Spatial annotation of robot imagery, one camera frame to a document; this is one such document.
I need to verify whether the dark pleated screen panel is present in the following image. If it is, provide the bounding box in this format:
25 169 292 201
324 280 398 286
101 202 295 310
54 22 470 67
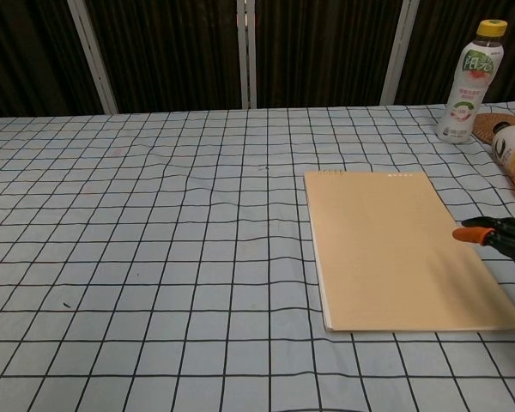
394 0 515 106
0 0 104 124
83 0 244 115
251 0 407 108

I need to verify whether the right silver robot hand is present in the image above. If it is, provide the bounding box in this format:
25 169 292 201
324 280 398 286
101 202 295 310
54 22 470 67
452 215 515 351

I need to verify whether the yellow spiral notebook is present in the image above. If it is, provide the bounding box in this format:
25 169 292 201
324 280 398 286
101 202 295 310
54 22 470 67
303 169 515 334

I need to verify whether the white bottle yellow cap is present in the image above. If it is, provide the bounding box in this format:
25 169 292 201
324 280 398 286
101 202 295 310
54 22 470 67
436 19 508 145

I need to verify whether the blue checkered tablecloth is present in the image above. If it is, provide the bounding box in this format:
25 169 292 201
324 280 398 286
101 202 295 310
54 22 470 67
0 102 515 412

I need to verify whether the round woven coaster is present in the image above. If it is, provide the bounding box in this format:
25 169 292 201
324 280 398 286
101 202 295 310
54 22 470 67
471 113 515 142

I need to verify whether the white screen frame post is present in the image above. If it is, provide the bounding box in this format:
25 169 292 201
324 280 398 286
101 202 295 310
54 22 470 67
66 0 120 115
379 0 420 106
235 0 258 109

